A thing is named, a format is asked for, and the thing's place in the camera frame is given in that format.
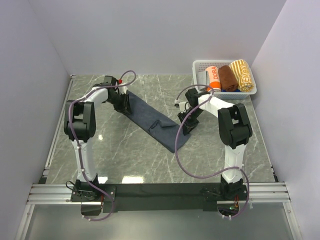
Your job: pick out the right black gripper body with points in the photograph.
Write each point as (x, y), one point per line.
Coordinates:
(191, 120)

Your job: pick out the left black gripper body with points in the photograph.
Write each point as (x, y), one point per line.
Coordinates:
(119, 101)

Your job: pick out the dark blue towel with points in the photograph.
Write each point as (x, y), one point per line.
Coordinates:
(157, 125)

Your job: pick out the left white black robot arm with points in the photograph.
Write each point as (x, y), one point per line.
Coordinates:
(80, 127)

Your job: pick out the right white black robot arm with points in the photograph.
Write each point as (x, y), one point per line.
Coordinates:
(234, 129)

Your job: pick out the orange white rolled towel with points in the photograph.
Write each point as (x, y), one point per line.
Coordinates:
(213, 79)

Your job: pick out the blue towel in basket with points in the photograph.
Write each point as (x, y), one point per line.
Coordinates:
(237, 91)

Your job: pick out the grey folded towel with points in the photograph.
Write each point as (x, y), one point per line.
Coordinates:
(202, 78)

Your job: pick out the white plastic basket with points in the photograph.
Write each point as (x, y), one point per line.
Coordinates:
(201, 65)

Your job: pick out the brown rolled towel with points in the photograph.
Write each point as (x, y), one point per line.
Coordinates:
(227, 79)

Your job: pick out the yellow striped rolled towel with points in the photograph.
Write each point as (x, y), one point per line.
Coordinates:
(241, 71)

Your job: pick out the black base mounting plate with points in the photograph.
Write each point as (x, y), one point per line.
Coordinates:
(160, 196)

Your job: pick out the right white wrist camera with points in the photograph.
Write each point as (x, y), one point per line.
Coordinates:
(182, 105)

